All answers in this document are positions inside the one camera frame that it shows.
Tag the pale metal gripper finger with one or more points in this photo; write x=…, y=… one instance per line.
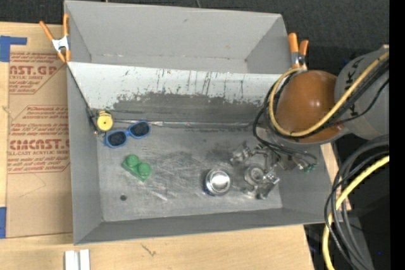
x=242, y=155
x=267, y=188

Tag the clear glass jar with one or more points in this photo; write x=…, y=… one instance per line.
x=254, y=174

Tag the silver metal can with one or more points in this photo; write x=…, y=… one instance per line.
x=217, y=181

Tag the green toy brick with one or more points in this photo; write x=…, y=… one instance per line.
x=137, y=167

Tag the blue sunglasses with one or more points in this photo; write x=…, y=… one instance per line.
x=139, y=129

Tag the grey metal bin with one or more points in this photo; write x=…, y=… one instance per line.
x=190, y=41

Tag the yellow round toy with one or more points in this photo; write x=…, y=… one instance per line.
x=104, y=121

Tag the brown cardboard board red print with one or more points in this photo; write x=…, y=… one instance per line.
x=34, y=193

